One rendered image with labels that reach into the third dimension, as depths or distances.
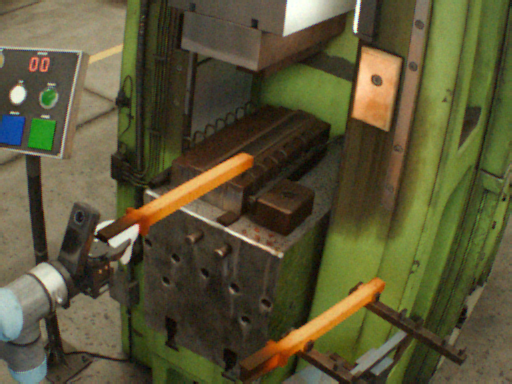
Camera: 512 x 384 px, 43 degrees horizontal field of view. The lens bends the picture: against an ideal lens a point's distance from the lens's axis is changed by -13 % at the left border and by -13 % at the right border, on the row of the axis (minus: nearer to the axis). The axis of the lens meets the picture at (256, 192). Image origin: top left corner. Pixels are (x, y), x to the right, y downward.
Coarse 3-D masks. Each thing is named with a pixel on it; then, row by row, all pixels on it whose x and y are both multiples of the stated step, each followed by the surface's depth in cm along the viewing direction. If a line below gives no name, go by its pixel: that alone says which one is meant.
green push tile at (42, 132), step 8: (32, 120) 168; (40, 120) 168; (48, 120) 168; (32, 128) 168; (40, 128) 168; (48, 128) 168; (32, 136) 168; (40, 136) 168; (48, 136) 168; (32, 144) 168; (40, 144) 168; (48, 144) 168
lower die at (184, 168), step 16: (256, 112) 194; (272, 112) 193; (288, 112) 194; (304, 112) 193; (240, 128) 186; (256, 128) 185; (304, 128) 187; (320, 128) 188; (208, 144) 177; (224, 144) 176; (240, 144) 177; (272, 144) 176; (320, 144) 189; (176, 160) 169; (192, 160) 169; (208, 160) 169; (256, 160) 171; (272, 160) 171; (288, 160) 176; (176, 176) 170; (192, 176) 167; (240, 176) 164; (256, 176) 165; (208, 192) 166; (224, 192) 164; (240, 192) 161; (224, 208) 166; (240, 208) 163
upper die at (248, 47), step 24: (192, 24) 149; (216, 24) 145; (240, 24) 142; (312, 24) 159; (336, 24) 170; (192, 48) 152; (216, 48) 148; (240, 48) 145; (264, 48) 144; (288, 48) 153
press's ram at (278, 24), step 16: (176, 0) 148; (192, 0) 146; (208, 0) 144; (224, 0) 142; (240, 0) 140; (256, 0) 137; (272, 0) 135; (288, 0) 134; (304, 0) 140; (320, 0) 146; (336, 0) 153; (352, 0) 161; (224, 16) 143; (240, 16) 141; (256, 16) 139; (272, 16) 137; (288, 16) 136; (304, 16) 142; (320, 16) 149; (272, 32) 139; (288, 32) 139
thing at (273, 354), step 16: (368, 288) 142; (336, 304) 137; (352, 304) 137; (320, 320) 133; (336, 320) 134; (288, 336) 128; (304, 336) 128; (256, 352) 122; (272, 352) 122; (288, 352) 124; (256, 368) 121; (272, 368) 124
